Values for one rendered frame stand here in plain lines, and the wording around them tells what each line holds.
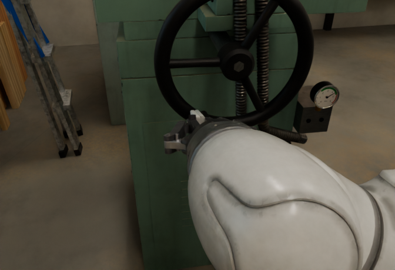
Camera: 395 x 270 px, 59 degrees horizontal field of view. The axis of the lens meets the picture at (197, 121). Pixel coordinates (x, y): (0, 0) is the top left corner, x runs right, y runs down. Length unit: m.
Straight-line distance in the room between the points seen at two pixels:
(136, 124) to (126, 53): 0.18
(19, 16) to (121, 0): 0.86
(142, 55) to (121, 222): 0.81
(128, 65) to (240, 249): 0.64
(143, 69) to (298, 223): 0.65
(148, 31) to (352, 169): 1.29
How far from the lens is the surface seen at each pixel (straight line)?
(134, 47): 0.79
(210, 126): 0.36
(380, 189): 0.33
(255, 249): 0.20
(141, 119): 0.87
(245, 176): 0.22
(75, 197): 1.59
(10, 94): 2.36
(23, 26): 1.58
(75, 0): 3.26
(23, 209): 1.62
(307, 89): 1.01
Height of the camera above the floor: 1.04
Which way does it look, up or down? 32 degrees down
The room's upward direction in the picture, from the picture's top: straight up
